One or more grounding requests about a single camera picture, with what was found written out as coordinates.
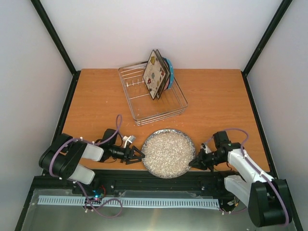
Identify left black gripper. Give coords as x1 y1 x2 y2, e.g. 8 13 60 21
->
110 145 145 165

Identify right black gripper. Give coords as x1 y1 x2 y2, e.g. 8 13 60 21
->
189 148 225 172

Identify grey speckled round plate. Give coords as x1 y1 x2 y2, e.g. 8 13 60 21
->
141 129 196 179

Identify chrome wire dish rack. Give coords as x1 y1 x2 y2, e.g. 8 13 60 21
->
118 61 188 126

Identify blue polka dot plate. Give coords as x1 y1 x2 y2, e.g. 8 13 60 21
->
163 57 174 90

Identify white square floral plate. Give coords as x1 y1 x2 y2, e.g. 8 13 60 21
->
155 49 170 99

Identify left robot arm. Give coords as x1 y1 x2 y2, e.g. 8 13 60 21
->
38 128 145 194

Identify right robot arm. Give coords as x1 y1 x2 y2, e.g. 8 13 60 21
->
189 141 292 227

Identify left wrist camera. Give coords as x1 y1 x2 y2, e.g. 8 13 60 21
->
122 135 136 148

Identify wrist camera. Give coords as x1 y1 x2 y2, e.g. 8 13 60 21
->
122 135 136 148
201 131 231 154

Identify black aluminium frame rail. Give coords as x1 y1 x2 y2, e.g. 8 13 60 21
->
33 168 288 196

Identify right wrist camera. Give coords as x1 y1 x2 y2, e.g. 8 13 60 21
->
201 131 231 154

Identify light blue cable duct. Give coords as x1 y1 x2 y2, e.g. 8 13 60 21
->
37 195 219 210

